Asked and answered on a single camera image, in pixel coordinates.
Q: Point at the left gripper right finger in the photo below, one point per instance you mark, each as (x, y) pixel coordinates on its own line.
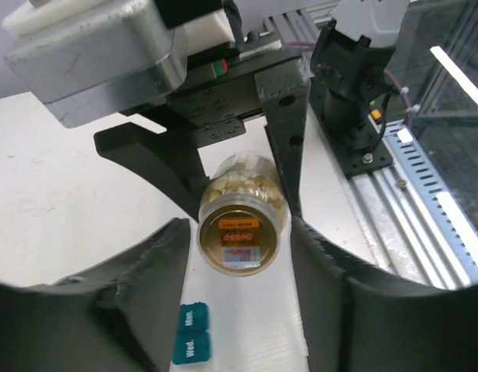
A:
(358, 317)

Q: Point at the teal pill box compartments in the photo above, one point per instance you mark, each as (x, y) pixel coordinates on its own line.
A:
(192, 344)

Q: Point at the amber pill bottle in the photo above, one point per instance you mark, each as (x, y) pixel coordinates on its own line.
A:
(242, 215)

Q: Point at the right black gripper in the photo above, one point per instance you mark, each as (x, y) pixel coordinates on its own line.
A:
(275, 84)

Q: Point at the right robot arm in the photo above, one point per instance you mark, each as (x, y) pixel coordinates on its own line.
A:
(348, 58)

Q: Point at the grey slotted cable duct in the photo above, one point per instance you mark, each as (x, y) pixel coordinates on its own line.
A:
(452, 222)

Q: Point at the aluminium front rail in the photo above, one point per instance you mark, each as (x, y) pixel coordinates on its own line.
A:
(437, 61)

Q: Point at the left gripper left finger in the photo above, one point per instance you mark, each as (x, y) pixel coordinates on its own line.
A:
(120, 315)

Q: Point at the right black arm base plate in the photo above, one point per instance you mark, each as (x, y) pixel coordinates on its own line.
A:
(360, 150)

